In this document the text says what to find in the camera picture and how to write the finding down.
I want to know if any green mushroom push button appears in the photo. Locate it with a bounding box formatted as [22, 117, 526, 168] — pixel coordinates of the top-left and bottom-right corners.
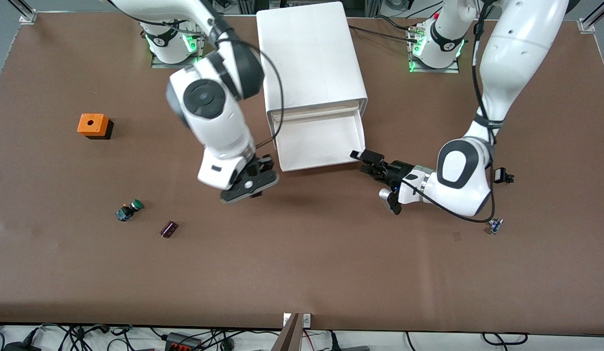
[116, 199, 144, 222]

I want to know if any orange box with black base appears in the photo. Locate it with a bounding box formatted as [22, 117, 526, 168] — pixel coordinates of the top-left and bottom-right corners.
[78, 114, 114, 140]

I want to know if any black power strip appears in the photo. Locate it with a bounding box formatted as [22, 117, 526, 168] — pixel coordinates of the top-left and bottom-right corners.
[164, 332, 203, 351]

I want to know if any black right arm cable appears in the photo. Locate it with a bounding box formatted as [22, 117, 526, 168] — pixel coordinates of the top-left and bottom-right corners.
[107, 0, 284, 149]

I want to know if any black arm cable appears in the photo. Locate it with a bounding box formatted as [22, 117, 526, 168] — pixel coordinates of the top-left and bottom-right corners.
[107, 0, 284, 149]
[402, 0, 500, 225]

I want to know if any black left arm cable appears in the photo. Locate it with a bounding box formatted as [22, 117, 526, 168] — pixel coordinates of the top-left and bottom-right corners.
[402, 0, 500, 225]

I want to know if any black cable behind cabinet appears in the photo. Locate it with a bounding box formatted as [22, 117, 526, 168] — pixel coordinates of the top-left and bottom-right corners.
[348, 24, 421, 44]

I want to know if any white mount bracket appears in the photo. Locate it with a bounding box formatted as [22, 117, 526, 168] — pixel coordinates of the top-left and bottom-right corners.
[282, 313, 312, 328]

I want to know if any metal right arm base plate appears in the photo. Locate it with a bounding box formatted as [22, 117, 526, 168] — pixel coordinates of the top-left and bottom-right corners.
[151, 22, 205, 69]

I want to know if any brown camera mount post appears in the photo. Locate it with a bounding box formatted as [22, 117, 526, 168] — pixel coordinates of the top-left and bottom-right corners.
[270, 313, 302, 351]

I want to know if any black looped floor cable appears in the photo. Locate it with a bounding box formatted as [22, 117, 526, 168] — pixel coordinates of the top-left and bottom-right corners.
[482, 332, 528, 347]

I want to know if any aluminium frame post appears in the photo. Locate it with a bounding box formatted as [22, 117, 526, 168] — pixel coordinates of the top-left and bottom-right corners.
[579, 0, 604, 34]
[8, 0, 38, 24]

